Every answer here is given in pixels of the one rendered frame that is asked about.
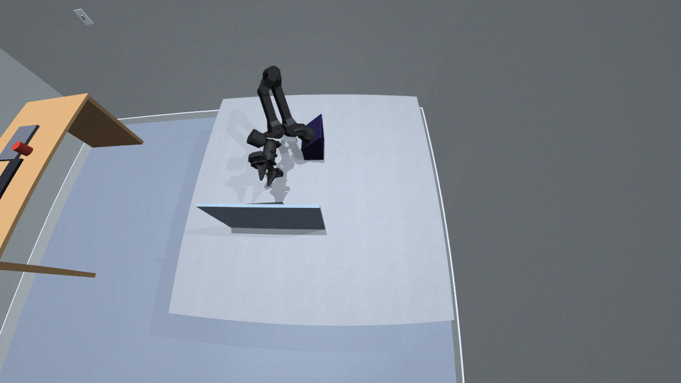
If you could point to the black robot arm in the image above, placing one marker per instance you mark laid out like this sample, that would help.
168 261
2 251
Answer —
272 80

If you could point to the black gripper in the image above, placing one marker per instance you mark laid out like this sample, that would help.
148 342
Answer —
266 160

